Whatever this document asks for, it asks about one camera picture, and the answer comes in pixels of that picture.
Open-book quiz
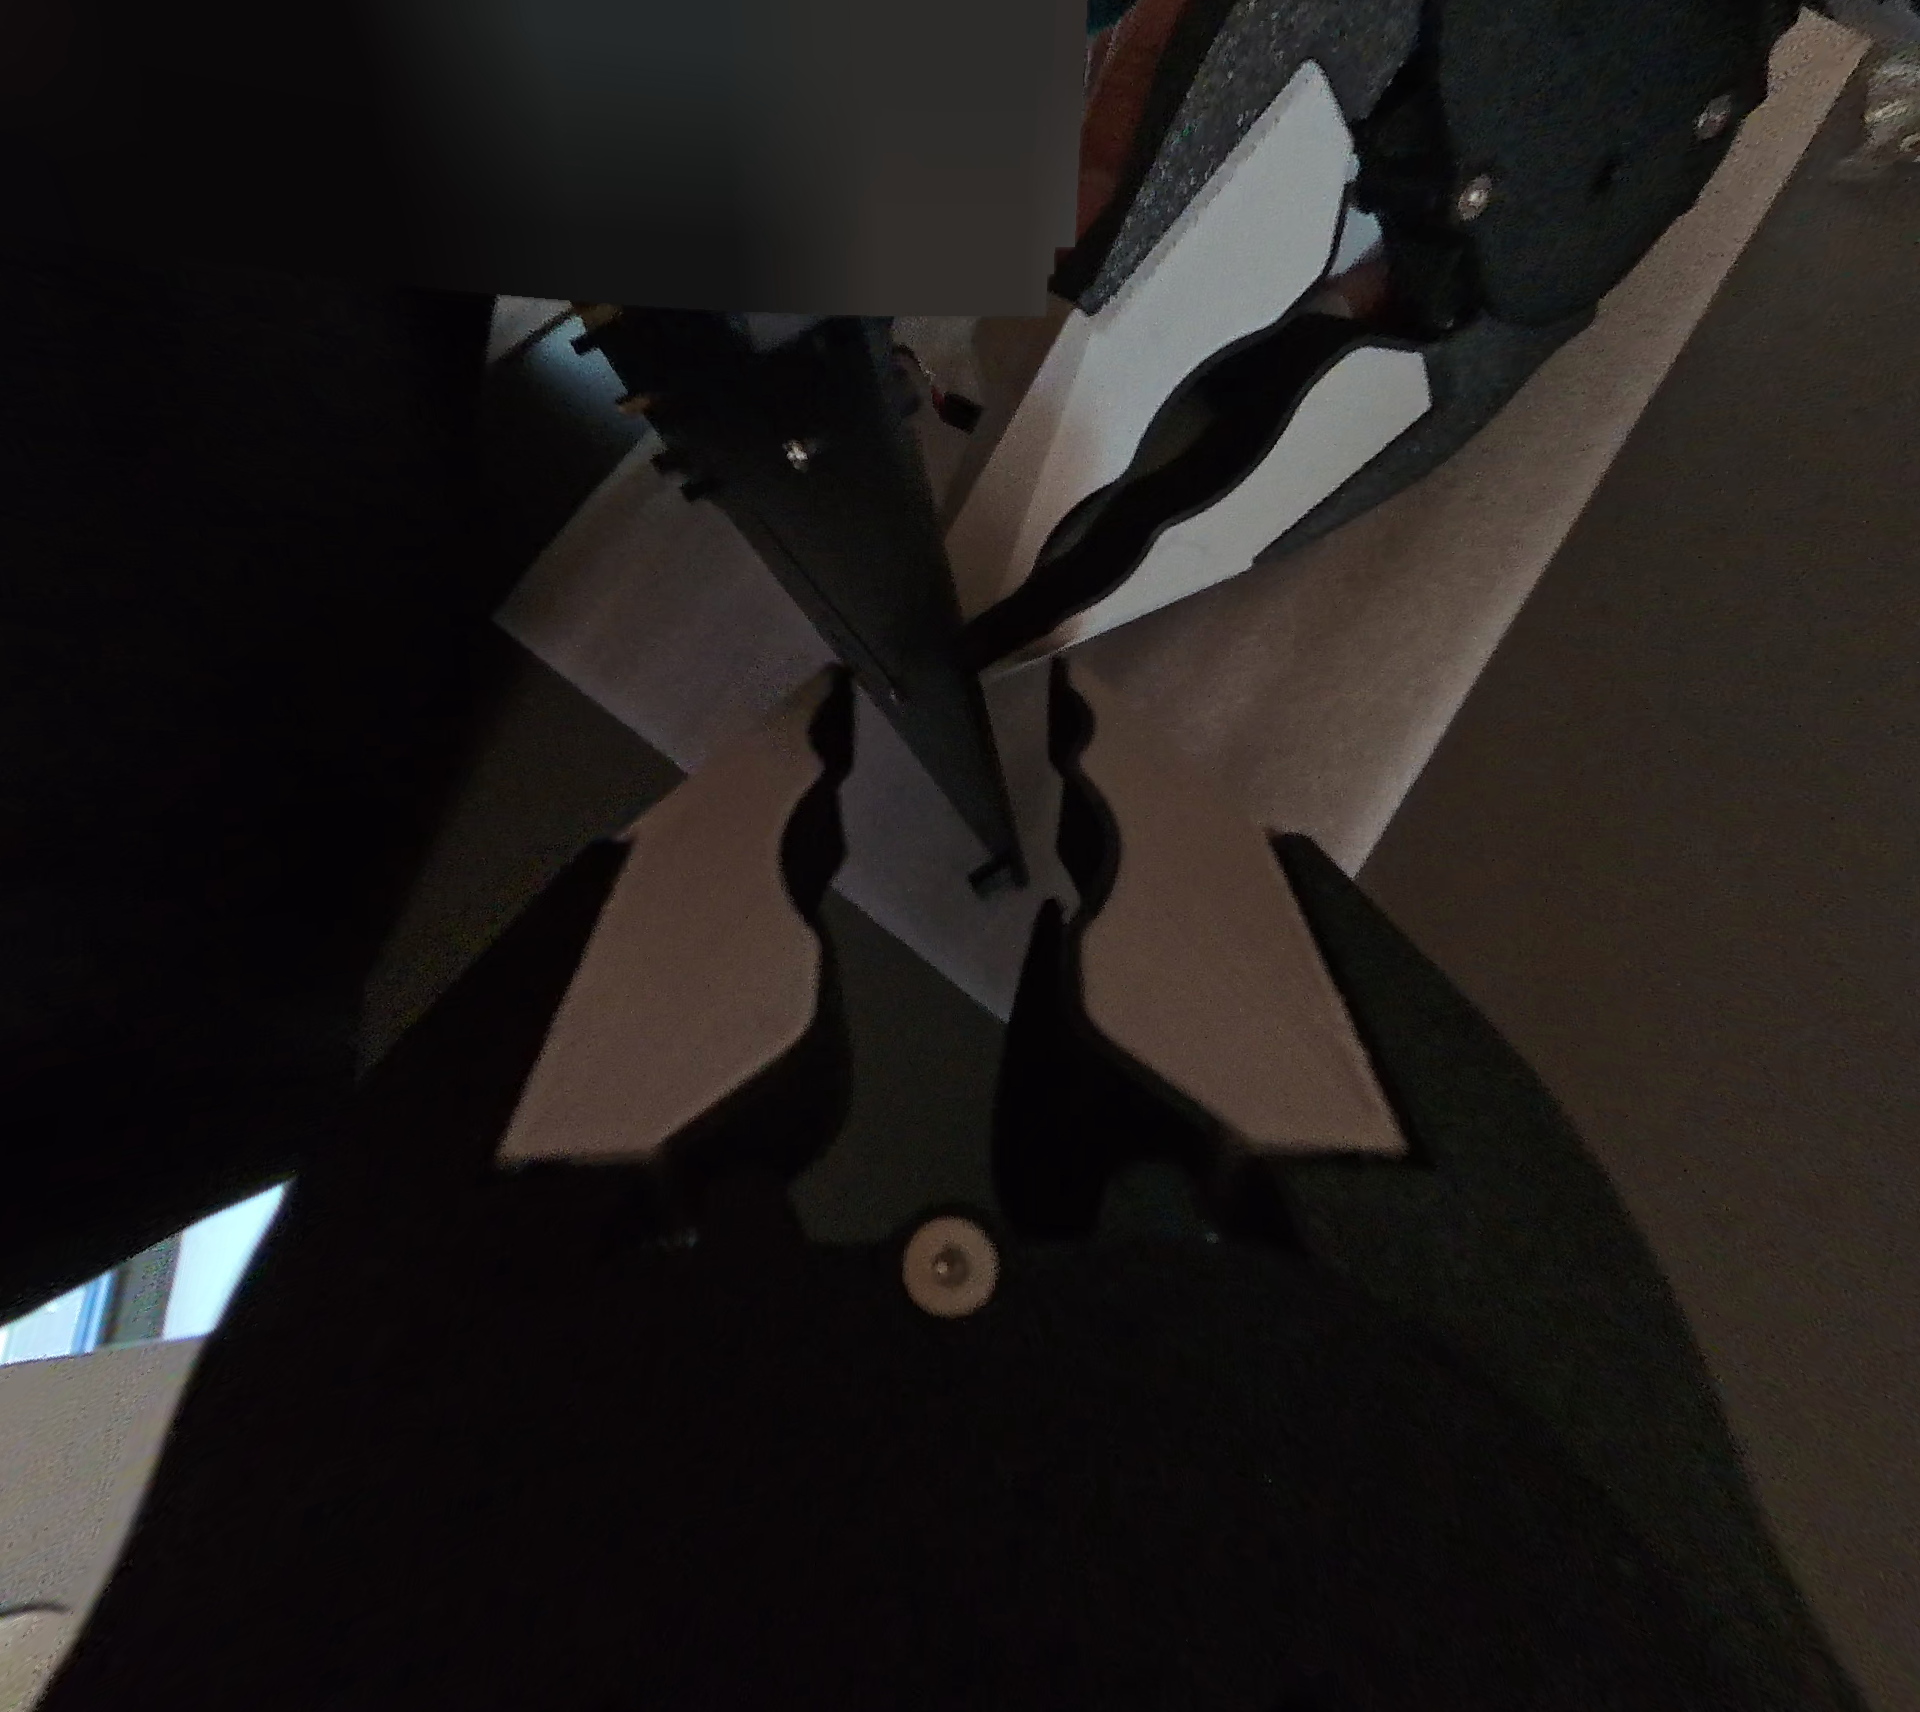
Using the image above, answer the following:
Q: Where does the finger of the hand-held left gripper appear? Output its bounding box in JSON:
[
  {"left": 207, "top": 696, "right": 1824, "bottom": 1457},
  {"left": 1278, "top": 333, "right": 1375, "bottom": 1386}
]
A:
[
  {"left": 948, "top": 61, "right": 1381, "bottom": 641},
  {"left": 960, "top": 333, "right": 1430, "bottom": 668}
]

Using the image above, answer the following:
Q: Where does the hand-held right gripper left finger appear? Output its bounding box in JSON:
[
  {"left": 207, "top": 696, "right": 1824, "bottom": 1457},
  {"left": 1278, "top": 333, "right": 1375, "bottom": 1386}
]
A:
[{"left": 494, "top": 662, "right": 860, "bottom": 1165}]

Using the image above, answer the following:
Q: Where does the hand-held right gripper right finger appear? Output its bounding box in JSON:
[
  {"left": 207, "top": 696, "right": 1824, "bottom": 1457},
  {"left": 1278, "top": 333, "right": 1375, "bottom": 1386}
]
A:
[{"left": 1047, "top": 653, "right": 1413, "bottom": 1161}]

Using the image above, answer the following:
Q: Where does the blue toy robot arm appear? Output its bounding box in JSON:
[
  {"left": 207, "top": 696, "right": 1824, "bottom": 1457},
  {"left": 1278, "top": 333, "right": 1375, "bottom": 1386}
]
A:
[{"left": 567, "top": 302, "right": 1038, "bottom": 902}]

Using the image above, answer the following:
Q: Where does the dark grey desk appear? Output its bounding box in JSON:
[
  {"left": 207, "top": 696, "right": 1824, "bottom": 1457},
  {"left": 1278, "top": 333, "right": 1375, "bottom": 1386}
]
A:
[{"left": 353, "top": 136, "right": 1920, "bottom": 1712}]

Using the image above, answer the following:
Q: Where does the white foam sheet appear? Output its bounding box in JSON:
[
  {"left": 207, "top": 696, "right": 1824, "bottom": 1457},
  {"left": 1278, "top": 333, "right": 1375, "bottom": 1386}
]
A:
[{"left": 486, "top": 7, "right": 1878, "bottom": 1032}]

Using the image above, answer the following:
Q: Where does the large window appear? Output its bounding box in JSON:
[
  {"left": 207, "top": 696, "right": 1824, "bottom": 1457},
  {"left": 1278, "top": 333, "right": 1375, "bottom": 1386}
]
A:
[{"left": 0, "top": 1177, "right": 288, "bottom": 1365}]

